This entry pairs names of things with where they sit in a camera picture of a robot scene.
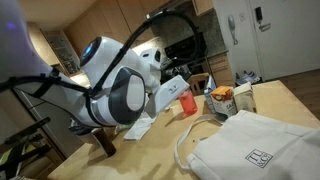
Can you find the white orange Tazo tea box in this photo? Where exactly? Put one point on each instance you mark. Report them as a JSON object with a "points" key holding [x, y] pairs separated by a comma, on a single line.
{"points": [[223, 102]]}

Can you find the beige cardboard box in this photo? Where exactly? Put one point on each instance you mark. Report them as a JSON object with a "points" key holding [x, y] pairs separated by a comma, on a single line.
{"points": [[243, 97]]}

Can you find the white paper bag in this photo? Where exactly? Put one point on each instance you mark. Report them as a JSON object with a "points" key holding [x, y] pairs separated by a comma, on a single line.
{"points": [[249, 146]]}

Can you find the blue snack box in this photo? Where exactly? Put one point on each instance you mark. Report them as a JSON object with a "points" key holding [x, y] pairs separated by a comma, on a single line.
{"points": [[210, 86]]}

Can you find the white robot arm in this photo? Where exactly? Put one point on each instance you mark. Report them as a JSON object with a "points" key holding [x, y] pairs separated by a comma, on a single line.
{"points": [[110, 90]]}

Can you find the dark blue chip bag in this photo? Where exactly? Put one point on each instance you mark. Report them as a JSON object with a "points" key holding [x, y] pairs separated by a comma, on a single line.
{"points": [[79, 130]]}

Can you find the pink liquid spray bottle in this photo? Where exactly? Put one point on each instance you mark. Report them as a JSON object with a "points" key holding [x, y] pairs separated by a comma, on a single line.
{"points": [[188, 103]]}

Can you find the wooden chair far left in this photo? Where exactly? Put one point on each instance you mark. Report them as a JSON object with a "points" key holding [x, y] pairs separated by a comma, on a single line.
{"points": [[197, 83]]}

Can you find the white paper sheet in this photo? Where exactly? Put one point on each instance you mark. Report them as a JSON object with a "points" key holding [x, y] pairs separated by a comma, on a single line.
{"points": [[140, 128]]}

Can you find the black stove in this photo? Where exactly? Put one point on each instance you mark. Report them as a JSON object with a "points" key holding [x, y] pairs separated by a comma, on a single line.
{"points": [[184, 58]]}

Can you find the pair of sneakers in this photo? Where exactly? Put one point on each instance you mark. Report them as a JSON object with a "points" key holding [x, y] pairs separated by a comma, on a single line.
{"points": [[251, 77]]}

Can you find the wooden kitchen cabinets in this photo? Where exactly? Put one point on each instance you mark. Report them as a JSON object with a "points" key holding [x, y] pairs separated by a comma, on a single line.
{"points": [[83, 20]]}

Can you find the white door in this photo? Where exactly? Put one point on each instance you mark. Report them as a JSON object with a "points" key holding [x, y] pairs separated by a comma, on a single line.
{"points": [[288, 36]]}

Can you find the white wall phone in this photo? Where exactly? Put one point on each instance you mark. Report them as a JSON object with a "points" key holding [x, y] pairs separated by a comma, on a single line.
{"points": [[231, 24]]}

